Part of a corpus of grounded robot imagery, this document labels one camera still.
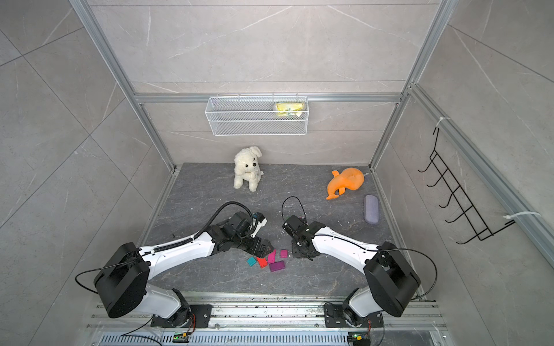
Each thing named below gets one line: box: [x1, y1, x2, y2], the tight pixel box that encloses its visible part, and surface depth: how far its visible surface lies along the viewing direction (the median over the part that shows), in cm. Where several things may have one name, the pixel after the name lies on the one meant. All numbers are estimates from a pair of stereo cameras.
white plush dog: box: [233, 146, 265, 193], surface depth 100 cm
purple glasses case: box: [363, 194, 380, 225], surface depth 101 cm
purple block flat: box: [269, 260, 286, 272], surface depth 87 cm
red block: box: [256, 256, 268, 269], surface depth 87 cm
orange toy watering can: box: [326, 167, 365, 200], surface depth 109 cm
